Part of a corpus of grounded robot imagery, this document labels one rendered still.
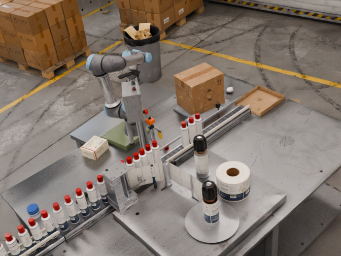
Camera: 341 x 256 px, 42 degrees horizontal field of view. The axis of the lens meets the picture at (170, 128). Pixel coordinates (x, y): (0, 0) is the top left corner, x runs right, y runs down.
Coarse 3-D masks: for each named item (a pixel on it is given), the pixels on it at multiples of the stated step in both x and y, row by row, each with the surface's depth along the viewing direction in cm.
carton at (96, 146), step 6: (96, 138) 320; (102, 138) 319; (84, 144) 316; (90, 144) 315; (96, 144) 314; (102, 144) 314; (108, 144) 320; (84, 150) 311; (90, 150) 309; (96, 150) 310; (102, 150) 315; (84, 156) 316; (90, 156) 312; (96, 156) 312
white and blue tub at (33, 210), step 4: (32, 204) 273; (36, 204) 272; (28, 208) 270; (32, 208) 270; (36, 208) 270; (28, 212) 269; (32, 212) 268; (36, 212) 270; (40, 212) 274; (32, 216) 270; (36, 216) 271
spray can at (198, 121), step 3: (195, 114) 299; (198, 114) 298; (195, 117) 300; (198, 117) 299; (195, 120) 300; (198, 120) 300; (195, 123) 302; (198, 123) 301; (201, 123) 303; (198, 126) 302; (201, 126) 304; (198, 129) 304; (201, 129) 305; (198, 132) 305; (201, 132) 306
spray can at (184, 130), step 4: (184, 124) 292; (180, 128) 296; (184, 128) 294; (184, 132) 295; (184, 136) 297; (188, 136) 299; (184, 140) 299; (188, 140) 300; (184, 144) 301; (188, 144) 302
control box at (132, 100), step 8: (128, 88) 260; (136, 88) 259; (128, 96) 253; (136, 96) 254; (128, 104) 256; (136, 104) 257; (128, 112) 260; (136, 112) 260; (128, 120) 263; (136, 120) 264
